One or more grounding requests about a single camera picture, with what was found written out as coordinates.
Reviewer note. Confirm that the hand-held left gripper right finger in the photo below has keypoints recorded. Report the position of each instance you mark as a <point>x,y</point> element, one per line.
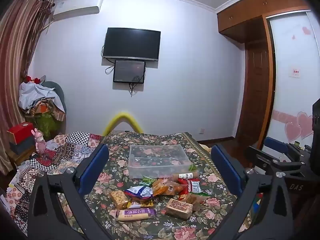
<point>225,170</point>

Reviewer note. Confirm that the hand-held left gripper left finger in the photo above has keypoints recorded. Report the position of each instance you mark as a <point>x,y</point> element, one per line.
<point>96,166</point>

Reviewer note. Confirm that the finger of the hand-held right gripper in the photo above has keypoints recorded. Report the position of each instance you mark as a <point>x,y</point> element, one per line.
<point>276,143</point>
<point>265,158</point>

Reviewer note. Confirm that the red snack packet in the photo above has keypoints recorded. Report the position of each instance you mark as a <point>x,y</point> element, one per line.
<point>195,187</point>

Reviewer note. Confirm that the round biscuit roll packet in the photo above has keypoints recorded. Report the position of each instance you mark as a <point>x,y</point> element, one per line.
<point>187,176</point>

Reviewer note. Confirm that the green-edged brown snack packet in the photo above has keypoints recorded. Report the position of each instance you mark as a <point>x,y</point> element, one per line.
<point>197,198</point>

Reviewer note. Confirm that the clear peanut brittle packet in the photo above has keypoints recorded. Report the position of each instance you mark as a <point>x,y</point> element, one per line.
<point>119,199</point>

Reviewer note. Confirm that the blue and white snack packet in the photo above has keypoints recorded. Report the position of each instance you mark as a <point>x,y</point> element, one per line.
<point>138,192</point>

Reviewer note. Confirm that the brown cake bar packet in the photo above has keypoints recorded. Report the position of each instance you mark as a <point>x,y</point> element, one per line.
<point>178,208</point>

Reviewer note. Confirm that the clear plastic container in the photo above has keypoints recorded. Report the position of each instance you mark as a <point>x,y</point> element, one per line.
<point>160,161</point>

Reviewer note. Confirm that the floral blanket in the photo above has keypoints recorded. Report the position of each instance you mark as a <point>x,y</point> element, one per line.
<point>120,155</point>

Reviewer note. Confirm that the bright green packet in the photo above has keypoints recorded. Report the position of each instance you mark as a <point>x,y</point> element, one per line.
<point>193,168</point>

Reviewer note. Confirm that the patchwork blanket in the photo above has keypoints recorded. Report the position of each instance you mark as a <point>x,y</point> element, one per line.
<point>62,152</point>

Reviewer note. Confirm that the yellow foam tube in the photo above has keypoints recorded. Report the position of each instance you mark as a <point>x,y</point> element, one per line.
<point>117,118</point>

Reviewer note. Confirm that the white heart-sticker sliding door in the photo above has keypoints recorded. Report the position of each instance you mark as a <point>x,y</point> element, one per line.
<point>292,92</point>

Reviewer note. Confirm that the small dark green packet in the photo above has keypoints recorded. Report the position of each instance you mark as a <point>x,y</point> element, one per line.
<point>149,180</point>

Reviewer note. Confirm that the wooden door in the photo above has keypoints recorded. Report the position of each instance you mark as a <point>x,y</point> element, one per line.
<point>255,92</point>

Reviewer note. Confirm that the orange puffed snack packet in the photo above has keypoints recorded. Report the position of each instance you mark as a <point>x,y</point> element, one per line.
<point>170,187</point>

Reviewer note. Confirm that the pink bunny toy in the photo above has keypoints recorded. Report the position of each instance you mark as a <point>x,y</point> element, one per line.
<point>39,141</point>

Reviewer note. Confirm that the long yellow cracker packet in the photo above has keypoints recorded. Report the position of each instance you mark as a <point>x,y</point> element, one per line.
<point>136,214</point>

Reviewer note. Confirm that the grey box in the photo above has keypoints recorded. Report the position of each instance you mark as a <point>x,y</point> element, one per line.
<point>23,146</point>

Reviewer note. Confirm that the grey-green chair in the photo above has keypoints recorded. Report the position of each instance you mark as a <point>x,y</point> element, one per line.
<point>60,92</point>

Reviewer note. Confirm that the red box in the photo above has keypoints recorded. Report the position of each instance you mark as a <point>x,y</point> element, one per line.
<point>20,131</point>

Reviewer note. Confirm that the pile of clothes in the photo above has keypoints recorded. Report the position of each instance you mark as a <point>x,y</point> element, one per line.
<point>37,97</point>

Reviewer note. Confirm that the small black monitor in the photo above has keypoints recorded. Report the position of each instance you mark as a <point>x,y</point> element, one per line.
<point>129,71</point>

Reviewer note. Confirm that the striped brown curtain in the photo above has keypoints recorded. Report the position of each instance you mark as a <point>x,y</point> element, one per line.
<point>15,55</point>

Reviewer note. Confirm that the wooden overhead cabinet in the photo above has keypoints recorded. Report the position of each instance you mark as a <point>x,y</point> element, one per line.
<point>250,7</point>

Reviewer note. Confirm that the white air conditioner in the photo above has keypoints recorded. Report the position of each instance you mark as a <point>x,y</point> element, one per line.
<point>77,7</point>

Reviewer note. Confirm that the white wall socket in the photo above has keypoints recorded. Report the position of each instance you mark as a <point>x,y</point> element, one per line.
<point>202,130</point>

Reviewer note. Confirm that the white wall label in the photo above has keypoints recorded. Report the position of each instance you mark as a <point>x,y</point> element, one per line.
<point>294,72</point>

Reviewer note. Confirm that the wall-mounted black television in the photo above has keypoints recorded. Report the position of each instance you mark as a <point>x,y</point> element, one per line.
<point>131,43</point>

